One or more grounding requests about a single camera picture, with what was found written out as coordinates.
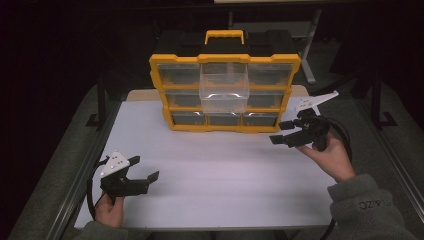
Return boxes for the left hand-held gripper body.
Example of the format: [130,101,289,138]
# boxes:
[99,150,150,205]

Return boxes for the person's left hand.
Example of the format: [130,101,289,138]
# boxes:
[94,193,125,229]

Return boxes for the black metal stand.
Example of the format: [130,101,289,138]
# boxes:
[370,68,398,130]
[85,74,108,130]

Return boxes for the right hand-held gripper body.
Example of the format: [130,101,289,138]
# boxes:
[285,90,340,153]

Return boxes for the aluminium frame rail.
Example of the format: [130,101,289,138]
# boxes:
[353,98,424,213]
[46,99,123,240]

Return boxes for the person's right hand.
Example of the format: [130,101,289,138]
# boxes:
[295,130,357,184]

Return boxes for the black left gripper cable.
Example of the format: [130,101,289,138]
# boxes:
[86,159,112,222]

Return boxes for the yellow black parts organizer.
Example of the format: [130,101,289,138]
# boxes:
[148,29,302,134]

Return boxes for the small clear organizer drawer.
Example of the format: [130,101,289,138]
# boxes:
[171,111,206,127]
[242,112,279,127]
[206,112,242,127]

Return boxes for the clear plastic organizer drawer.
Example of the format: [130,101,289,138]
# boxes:
[248,90,286,110]
[165,89,202,109]
[248,63,295,87]
[156,63,202,86]
[198,62,251,114]

